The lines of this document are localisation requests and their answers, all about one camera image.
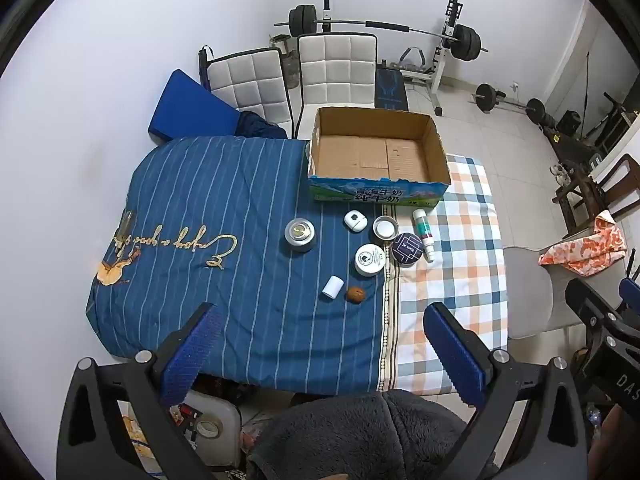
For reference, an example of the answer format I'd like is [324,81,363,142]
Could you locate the white round jar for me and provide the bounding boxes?
[354,243,386,277]

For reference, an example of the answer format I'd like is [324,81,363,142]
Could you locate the white quilted chair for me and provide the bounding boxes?
[295,33,378,141]
[199,46,293,138]

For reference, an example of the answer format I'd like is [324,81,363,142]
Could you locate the blue cushion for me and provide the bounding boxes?
[146,69,241,142]

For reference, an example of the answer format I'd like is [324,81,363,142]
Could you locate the black metal rack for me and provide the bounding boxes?
[582,92,640,156]

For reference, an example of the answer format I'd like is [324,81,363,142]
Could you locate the dark blue garment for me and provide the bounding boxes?
[237,110,288,140]

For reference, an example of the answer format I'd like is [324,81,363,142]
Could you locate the cardboard box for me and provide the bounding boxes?
[306,106,452,206]

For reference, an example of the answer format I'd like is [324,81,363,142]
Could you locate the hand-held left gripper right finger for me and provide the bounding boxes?
[422,301,591,480]

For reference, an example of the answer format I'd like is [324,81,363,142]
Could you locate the orange patterned cloth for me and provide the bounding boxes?
[538,210,627,277]

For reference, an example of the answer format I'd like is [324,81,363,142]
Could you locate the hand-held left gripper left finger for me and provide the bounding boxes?
[56,302,226,480]

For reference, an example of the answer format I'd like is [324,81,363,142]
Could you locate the short barbell with black plates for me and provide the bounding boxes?
[474,83,546,123]

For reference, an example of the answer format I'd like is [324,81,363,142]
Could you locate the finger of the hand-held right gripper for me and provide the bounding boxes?
[565,277,626,341]
[619,275,640,311]

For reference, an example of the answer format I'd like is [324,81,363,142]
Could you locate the black box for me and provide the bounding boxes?
[556,110,582,137]

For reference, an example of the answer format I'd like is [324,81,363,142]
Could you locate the white plastic canister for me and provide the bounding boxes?
[170,400,243,466]

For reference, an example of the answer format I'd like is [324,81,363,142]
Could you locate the white tube green label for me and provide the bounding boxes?
[411,208,436,263]

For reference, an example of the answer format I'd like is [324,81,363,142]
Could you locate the grey round tin gold lid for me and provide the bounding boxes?
[284,218,317,254]

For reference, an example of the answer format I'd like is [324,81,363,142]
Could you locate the blue striped plaid blanket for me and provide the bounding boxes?
[86,135,508,396]

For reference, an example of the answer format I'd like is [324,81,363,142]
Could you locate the small white cylinder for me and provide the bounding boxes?
[321,275,344,302]

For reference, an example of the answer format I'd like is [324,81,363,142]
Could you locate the clear plastic water jug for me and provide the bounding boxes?
[281,50,302,92]

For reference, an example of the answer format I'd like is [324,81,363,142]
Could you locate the small metal bowl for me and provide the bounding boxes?
[372,215,399,242]

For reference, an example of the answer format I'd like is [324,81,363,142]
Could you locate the dark purple round tin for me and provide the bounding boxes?
[389,231,422,265]

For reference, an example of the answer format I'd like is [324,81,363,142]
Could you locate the long barbell with black plates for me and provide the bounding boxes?
[274,4,490,63]

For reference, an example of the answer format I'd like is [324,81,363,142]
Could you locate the white weight bench rack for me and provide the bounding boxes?
[320,0,466,117]

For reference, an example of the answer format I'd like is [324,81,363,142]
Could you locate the grey fleece garment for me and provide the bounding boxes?
[247,389,476,480]

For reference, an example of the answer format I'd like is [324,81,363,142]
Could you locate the grey chair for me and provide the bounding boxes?
[501,246,576,341]

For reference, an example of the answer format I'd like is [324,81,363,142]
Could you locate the dark wooden chair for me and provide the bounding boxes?
[552,152,640,241]

